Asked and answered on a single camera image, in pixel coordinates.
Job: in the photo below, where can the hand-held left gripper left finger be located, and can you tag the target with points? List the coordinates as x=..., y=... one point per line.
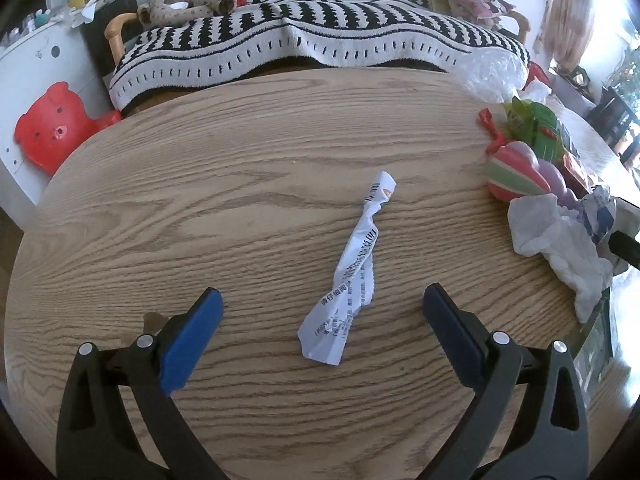
x=192, y=335

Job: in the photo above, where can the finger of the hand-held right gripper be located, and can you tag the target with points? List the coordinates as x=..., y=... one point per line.
x=625, y=246

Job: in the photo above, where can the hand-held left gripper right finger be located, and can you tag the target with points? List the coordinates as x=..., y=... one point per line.
x=450, y=335

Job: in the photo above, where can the white tissue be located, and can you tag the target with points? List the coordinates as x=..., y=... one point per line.
x=555, y=235

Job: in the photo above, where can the printed paper receipt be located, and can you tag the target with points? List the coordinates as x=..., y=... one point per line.
x=350, y=280

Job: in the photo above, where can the crumpled blue white wrapper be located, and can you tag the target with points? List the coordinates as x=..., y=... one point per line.
x=600, y=210

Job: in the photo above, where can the orange snack packet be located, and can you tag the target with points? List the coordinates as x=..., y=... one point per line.
x=575, y=167

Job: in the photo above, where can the dark green packet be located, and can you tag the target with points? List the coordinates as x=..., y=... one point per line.
x=595, y=345

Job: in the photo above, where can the dark chair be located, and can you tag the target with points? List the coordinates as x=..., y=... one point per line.
x=617, y=120

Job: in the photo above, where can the striped pink plastic toy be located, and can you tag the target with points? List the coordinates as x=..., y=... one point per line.
x=515, y=170

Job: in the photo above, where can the green snack packet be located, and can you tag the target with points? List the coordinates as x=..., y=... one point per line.
x=532, y=122

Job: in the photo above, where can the red ribbon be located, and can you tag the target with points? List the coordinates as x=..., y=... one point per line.
x=487, y=125

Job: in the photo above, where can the small red object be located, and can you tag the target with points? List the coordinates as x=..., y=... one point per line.
x=537, y=72

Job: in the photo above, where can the clear plastic bag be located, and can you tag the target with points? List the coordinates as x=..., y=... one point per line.
x=492, y=72

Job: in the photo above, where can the beige curtain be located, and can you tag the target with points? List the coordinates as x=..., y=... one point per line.
x=567, y=10

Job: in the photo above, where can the wooden sofa armrest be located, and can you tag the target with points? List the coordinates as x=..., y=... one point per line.
x=517, y=22
x=117, y=35

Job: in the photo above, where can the red bear-shaped plastic stool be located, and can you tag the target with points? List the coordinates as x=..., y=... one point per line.
x=50, y=127

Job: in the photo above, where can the white cabinet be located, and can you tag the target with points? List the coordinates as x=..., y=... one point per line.
x=45, y=105

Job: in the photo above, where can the pink doll on sofa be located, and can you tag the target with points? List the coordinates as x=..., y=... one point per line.
x=472, y=0

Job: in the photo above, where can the black white striped blanket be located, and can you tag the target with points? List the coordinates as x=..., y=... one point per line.
x=310, y=35

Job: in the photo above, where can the pile of small toys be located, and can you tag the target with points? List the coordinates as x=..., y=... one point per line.
x=65, y=2

